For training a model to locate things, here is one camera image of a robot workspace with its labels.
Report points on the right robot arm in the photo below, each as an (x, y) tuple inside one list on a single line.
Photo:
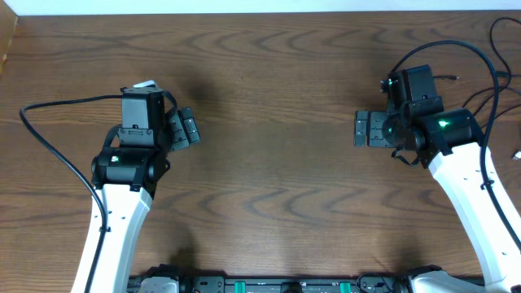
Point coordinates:
[(449, 144)]

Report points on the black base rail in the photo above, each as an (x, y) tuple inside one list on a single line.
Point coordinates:
[(170, 278)]

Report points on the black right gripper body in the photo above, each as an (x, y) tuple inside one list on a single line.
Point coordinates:
[(371, 129)]

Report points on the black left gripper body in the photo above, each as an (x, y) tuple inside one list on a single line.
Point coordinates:
[(183, 129)]

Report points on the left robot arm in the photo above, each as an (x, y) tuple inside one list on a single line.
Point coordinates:
[(125, 175)]

